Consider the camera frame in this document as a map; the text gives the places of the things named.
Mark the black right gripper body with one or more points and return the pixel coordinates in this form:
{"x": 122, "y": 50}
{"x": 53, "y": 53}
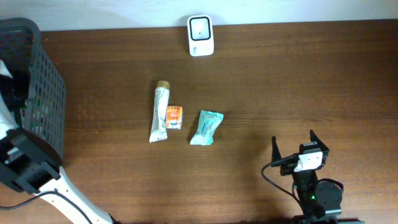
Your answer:
{"x": 288, "y": 168}

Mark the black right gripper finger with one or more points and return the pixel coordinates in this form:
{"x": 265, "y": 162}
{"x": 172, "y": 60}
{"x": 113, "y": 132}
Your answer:
{"x": 276, "y": 156}
{"x": 324, "y": 149}

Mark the teal tissue pack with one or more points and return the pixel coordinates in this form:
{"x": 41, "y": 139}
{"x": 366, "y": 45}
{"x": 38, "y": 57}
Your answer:
{"x": 207, "y": 125}

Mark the orange tissue pack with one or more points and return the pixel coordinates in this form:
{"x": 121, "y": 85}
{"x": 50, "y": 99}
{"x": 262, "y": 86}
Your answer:
{"x": 174, "y": 117}

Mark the white tube gold cap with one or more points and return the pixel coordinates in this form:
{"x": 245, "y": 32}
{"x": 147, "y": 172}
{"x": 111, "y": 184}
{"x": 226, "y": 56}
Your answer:
{"x": 161, "y": 99}

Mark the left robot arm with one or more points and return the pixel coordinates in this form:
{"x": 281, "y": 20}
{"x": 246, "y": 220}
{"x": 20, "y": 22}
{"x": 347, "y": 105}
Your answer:
{"x": 30, "y": 164}

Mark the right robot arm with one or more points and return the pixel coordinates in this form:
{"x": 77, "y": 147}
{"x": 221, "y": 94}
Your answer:
{"x": 319, "y": 199}

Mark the white barcode scanner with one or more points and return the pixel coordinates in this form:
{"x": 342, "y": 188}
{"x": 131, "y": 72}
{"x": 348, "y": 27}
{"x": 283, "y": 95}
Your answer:
{"x": 200, "y": 35}

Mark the grey plastic basket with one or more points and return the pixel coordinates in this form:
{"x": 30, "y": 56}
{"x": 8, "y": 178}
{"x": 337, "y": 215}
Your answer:
{"x": 44, "y": 111}

